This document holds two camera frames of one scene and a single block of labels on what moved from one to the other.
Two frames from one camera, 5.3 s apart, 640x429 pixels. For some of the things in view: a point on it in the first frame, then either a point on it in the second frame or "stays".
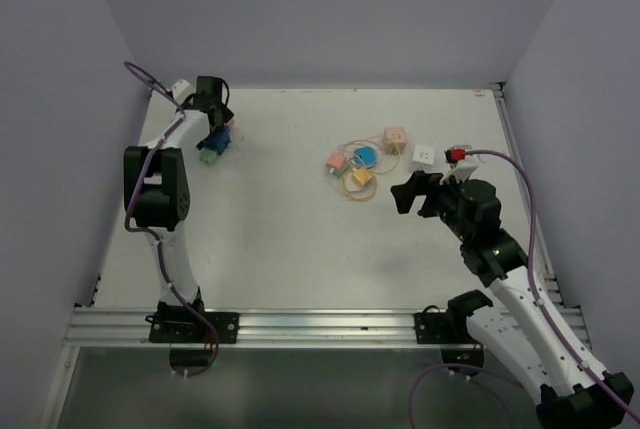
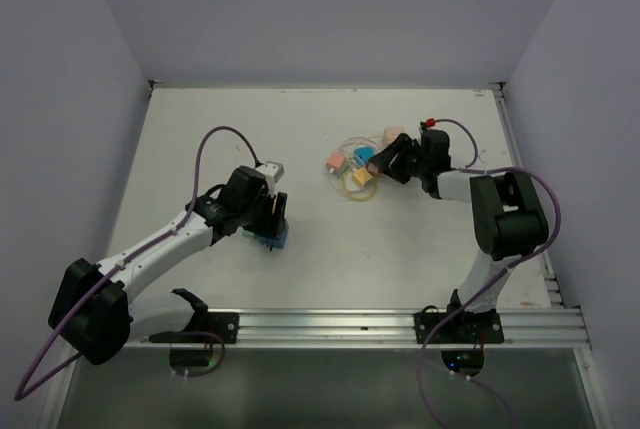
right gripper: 421,183 to 402,145
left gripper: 226,115 to 278,223
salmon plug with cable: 336,161 stays
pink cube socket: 393,135 stays
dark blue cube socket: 220,140 to 274,242
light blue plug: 366,154 stays
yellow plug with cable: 361,176 stays
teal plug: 344,168 stays
